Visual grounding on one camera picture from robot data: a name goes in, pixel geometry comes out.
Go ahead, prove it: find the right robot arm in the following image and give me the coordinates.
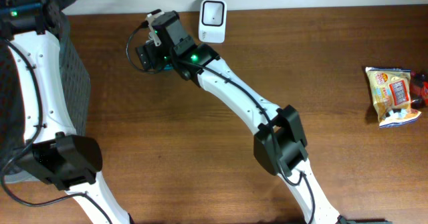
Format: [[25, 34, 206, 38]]
[[137, 9, 341, 224]]

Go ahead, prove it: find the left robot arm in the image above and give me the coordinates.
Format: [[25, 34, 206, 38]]
[[1, 0, 132, 223]]

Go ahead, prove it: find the silver foil snack packet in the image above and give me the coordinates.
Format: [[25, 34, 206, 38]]
[[410, 71, 427, 109]]

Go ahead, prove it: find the cream and blue snack bag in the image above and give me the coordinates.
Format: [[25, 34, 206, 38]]
[[365, 67, 421, 128]]

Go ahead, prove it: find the grey plastic mesh basket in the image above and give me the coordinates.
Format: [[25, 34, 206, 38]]
[[1, 15, 91, 166]]

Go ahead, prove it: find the teal mouthwash bottle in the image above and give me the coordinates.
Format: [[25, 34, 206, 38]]
[[163, 64, 173, 71]]

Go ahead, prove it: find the white barcode scanner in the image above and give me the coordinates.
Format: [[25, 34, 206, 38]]
[[198, 0, 227, 43]]

